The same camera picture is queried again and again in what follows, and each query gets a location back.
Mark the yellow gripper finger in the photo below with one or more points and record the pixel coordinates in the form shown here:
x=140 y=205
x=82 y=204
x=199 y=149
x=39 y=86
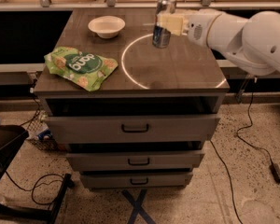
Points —
x=171 y=22

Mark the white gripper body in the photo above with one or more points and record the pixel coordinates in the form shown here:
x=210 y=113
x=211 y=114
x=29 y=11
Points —
x=198 y=29

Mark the silver blue redbull can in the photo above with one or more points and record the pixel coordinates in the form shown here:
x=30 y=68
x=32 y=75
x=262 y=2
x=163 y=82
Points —
x=161 y=36

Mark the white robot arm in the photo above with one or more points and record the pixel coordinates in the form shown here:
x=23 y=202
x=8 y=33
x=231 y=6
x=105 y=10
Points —
x=251 y=44

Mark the green rice chip bag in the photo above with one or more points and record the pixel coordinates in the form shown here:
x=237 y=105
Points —
x=85 y=69

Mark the white bowl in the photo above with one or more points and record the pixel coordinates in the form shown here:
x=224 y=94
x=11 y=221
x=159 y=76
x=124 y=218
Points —
x=106 y=26

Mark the grey drawer cabinet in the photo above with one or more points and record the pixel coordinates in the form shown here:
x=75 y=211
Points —
x=182 y=79

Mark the top grey drawer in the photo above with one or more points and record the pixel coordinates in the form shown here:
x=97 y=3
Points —
x=134 y=129

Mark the grey drawer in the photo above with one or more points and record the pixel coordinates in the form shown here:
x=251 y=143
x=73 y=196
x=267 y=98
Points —
x=124 y=161
x=118 y=181
x=134 y=129

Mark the middle grey drawer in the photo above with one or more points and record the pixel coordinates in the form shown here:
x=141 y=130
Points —
x=124 y=161

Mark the bottom grey drawer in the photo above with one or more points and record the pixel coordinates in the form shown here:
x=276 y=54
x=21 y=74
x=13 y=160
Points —
x=118 y=181

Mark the wire basket with items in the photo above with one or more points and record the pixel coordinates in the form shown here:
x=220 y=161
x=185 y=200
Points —
x=41 y=136

